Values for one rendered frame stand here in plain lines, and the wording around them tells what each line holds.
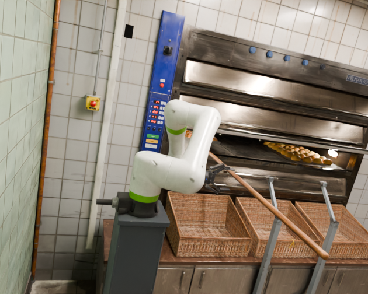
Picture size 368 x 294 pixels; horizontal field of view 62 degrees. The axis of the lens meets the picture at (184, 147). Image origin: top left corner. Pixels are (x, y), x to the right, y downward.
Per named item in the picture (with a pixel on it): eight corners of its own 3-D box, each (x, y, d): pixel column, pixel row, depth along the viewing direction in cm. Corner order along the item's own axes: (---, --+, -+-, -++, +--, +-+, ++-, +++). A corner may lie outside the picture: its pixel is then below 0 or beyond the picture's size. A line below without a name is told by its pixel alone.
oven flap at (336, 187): (164, 181, 245) (166, 156, 247) (343, 197, 297) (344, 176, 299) (165, 182, 240) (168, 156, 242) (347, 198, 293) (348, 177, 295)
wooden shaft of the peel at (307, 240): (329, 261, 124) (331, 255, 123) (323, 261, 123) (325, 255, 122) (197, 143, 281) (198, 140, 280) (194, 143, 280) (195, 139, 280)
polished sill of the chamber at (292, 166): (166, 152, 245) (167, 147, 245) (346, 174, 298) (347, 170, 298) (167, 154, 240) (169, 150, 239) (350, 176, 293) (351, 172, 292)
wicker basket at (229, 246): (160, 221, 252) (166, 190, 245) (222, 223, 269) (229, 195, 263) (174, 258, 207) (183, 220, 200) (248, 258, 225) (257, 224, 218)
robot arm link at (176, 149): (166, 136, 161) (187, 135, 162) (165, 118, 167) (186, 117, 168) (168, 169, 192) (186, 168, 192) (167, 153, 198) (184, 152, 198)
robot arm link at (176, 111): (186, 116, 145) (192, 97, 152) (160, 110, 147) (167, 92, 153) (185, 137, 161) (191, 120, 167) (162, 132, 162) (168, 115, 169)
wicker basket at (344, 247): (285, 227, 287) (294, 200, 281) (333, 229, 305) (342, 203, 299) (321, 259, 243) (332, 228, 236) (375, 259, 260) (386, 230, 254)
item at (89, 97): (84, 108, 214) (86, 93, 212) (99, 109, 217) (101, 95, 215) (84, 109, 208) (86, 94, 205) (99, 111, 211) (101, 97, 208)
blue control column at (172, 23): (110, 188, 436) (134, 30, 386) (121, 189, 441) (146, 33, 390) (117, 282, 257) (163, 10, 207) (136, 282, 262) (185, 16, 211)
